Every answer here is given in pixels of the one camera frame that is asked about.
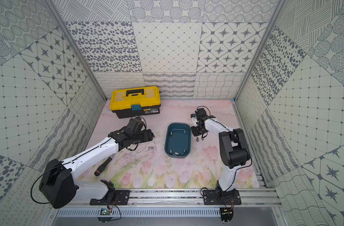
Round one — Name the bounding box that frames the aluminium mounting rail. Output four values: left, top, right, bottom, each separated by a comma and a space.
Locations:
49, 187, 283, 209

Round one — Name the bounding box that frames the left controller board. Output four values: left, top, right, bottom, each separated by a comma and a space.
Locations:
97, 208, 113, 223

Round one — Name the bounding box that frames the white slotted cable duct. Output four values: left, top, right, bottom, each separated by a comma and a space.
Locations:
57, 207, 220, 218

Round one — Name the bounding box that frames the teal plastic storage tray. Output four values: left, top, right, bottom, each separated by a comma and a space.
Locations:
164, 122, 191, 158

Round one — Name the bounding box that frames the yellow black plastic toolbox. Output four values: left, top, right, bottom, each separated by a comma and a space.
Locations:
110, 86, 161, 119

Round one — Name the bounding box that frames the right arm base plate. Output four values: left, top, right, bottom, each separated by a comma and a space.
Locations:
200, 189, 242, 206

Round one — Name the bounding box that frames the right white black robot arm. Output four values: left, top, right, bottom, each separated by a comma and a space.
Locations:
191, 114, 251, 192

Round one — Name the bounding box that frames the controller board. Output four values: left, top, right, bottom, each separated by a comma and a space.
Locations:
220, 208, 234, 224
97, 208, 113, 223

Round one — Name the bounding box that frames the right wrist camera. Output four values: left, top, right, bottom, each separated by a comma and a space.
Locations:
191, 108, 208, 127

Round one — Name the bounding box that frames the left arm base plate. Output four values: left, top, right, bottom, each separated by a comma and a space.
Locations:
89, 190, 131, 206

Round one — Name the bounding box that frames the right controller board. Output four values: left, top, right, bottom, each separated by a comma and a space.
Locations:
220, 208, 234, 224

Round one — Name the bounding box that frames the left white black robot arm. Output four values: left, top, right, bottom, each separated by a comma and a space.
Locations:
39, 117, 154, 209

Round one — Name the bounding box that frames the black orange screwdriver handle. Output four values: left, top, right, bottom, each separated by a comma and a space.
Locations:
94, 156, 112, 177

